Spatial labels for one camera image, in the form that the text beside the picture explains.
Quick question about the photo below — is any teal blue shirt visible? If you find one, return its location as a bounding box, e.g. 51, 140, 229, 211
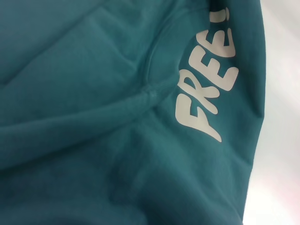
0, 0, 268, 225

